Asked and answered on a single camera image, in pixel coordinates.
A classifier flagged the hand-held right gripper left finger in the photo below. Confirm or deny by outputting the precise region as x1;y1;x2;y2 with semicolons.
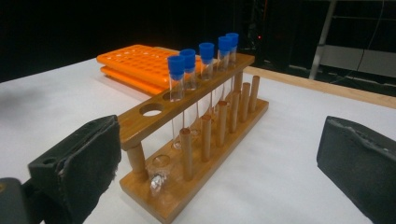
27;115;122;224

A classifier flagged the orange plastic tube rack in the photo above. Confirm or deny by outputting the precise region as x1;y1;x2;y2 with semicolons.
96;44;204;96

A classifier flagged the wooden test tube rack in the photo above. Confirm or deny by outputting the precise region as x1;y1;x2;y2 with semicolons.
117;52;270;224

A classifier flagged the blue capped glass test tube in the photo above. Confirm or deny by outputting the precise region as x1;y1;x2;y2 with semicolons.
225;32;240;94
217;35;233;104
179;49;200;138
167;55;187;151
198;42;217;122

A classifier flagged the grey metal stand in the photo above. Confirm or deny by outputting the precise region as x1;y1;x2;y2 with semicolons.
307;0;396;82

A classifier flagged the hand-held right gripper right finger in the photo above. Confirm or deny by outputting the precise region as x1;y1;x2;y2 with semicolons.
316;115;396;224

